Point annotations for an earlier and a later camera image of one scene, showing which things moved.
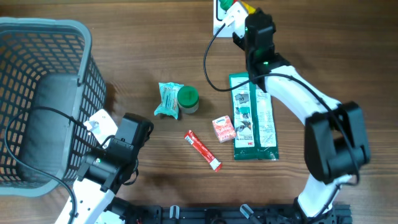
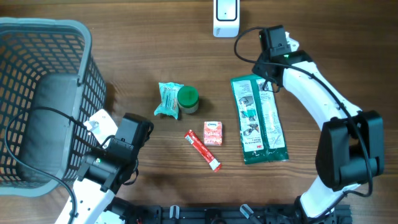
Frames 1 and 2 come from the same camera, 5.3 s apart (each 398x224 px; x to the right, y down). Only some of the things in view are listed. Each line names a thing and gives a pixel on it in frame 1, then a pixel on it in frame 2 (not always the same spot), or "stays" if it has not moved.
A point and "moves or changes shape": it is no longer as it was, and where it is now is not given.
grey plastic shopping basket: [50, 86] stays
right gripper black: [237, 39] → [261, 58]
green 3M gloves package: [254, 124] moves or changes shape
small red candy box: [224, 128] → [212, 133]
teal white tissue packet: [169, 104] stays
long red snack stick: [204, 153] stays
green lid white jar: [188, 98] stays
